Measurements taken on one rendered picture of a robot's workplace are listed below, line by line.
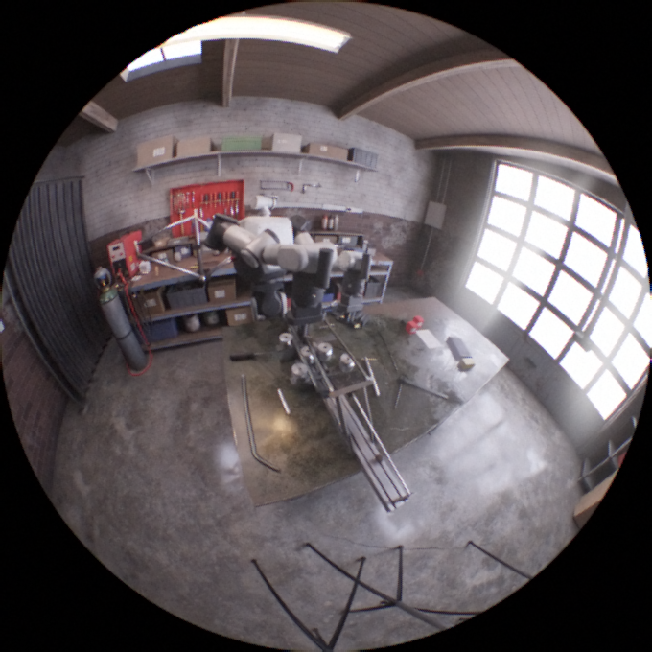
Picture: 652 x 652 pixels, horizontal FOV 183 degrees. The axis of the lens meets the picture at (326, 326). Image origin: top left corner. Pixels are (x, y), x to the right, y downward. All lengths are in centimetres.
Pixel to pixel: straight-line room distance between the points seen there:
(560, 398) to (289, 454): 346
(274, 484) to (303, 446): 14
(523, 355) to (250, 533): 360
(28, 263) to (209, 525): 251
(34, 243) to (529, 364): 573
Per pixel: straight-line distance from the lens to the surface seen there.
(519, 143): 306
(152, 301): 220
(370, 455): 61
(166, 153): 248
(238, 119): 275
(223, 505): 154
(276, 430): 64
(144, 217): 281
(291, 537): 147
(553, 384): 352
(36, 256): 258
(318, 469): 60
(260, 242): 70
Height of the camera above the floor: 147
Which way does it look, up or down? 36 degrees down
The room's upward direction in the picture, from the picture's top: 8 degrees clockwise
